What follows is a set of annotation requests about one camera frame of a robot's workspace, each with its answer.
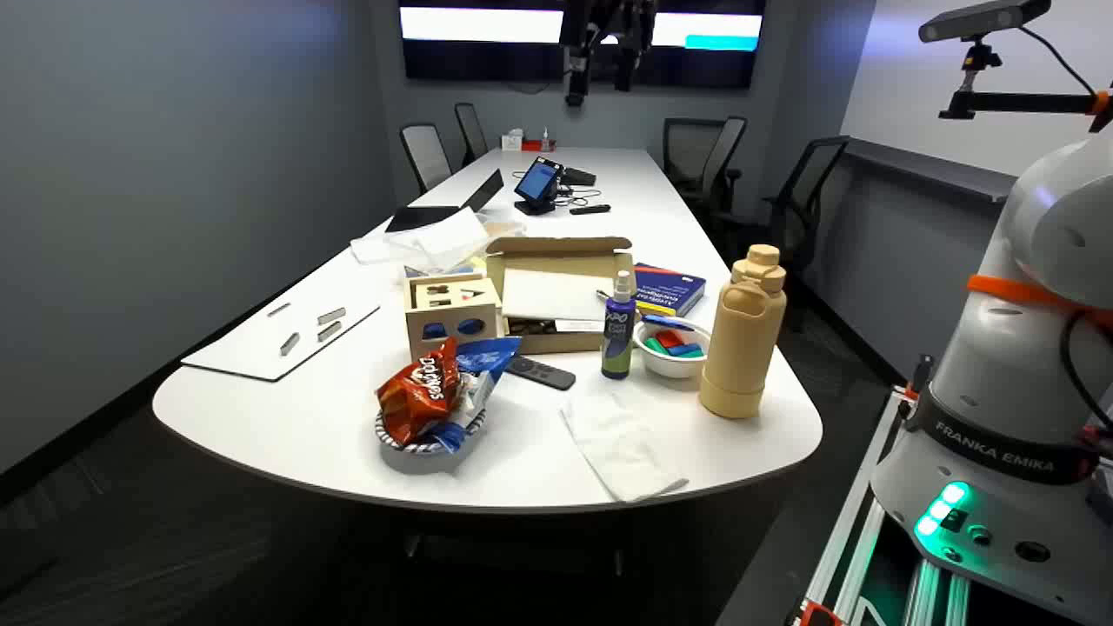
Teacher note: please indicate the black office chair far right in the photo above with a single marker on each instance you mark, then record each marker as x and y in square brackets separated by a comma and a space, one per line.
[796, 207]

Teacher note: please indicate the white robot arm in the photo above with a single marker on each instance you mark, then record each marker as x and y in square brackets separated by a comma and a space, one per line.
[995, 469]

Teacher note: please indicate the orange chip bag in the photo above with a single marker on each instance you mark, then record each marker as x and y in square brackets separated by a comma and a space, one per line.
[419, 394]

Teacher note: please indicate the grey office chair left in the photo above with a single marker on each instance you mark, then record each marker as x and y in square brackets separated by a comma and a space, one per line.
[426, 154]

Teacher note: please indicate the white tissue paper pile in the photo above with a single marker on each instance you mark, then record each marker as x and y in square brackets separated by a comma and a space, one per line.
[422, 240]

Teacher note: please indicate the white bowl with blocks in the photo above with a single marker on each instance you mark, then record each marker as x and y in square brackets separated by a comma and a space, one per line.
[672, 351]

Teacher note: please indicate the blue Artificial Intelligence book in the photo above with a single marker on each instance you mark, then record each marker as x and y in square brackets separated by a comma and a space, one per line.
[667, 291]

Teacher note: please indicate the black laptop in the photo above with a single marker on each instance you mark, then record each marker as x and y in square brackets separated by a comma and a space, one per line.
[446, 204]

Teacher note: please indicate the grey bowl with snacks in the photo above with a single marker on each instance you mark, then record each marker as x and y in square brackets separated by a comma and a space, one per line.
[434, 451]

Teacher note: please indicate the camera on mount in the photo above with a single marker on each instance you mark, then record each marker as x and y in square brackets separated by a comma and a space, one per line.
[1005, 16]

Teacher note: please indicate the tan water bottle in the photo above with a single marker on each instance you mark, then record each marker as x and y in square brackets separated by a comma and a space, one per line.
[745, 328]

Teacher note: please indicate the black office chair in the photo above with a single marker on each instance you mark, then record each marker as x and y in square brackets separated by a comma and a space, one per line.
[696, 161]
[796, 207]

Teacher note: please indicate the blue snack packet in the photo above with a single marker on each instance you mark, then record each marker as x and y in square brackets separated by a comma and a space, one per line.
[482, 366]

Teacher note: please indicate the wooden shape sorter box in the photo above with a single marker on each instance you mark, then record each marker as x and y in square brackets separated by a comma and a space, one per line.
[457, 307]

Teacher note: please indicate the white board with markers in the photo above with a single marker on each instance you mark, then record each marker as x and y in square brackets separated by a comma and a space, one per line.
[278, 338]

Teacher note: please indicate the black remote control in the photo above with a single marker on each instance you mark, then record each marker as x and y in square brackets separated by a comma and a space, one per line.
[540, 374]

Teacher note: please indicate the blue tablet on stand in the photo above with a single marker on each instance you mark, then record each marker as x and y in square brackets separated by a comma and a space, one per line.
[536, 185]

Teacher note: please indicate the open cardboard box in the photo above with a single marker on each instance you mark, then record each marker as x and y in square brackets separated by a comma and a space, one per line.
[553, 286]

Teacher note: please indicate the wall display screen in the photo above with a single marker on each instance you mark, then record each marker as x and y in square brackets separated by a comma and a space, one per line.
[663, 44]

